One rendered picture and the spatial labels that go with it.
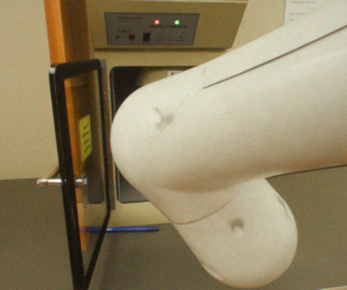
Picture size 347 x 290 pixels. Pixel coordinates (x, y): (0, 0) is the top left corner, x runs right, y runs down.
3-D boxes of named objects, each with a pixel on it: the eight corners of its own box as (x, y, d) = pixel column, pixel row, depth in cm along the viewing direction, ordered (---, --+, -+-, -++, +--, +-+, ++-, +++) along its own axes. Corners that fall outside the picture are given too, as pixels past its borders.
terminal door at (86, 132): (110, 214, 82) (99, 57, 71) (80, 306, 53) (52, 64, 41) (107, 214, 82) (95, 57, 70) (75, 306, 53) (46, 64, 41)
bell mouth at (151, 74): (133, 81, 93) (132, 62, 92) (191, 80, 96) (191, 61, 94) (135, 88, 77) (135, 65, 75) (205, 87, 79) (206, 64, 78)
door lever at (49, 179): (84, 170, 60) (83, 157, 59) (69, 192, 50) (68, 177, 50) (55, 171, 59) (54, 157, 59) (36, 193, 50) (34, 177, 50)
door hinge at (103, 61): (106, 210, 84) (95, 59, 72) (115, 209, 84) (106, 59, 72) (105, 213, 82) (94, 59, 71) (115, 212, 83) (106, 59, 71)
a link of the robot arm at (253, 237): (246, 333, 30) (340, 266, 30) (169, 251, 26) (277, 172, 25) (207, 247, 43) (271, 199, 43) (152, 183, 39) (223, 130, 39)
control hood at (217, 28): (93, 48, 71) (89, 0, 68) (229, 48, 76) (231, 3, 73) (87, 48, 60) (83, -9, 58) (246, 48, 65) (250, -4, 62)
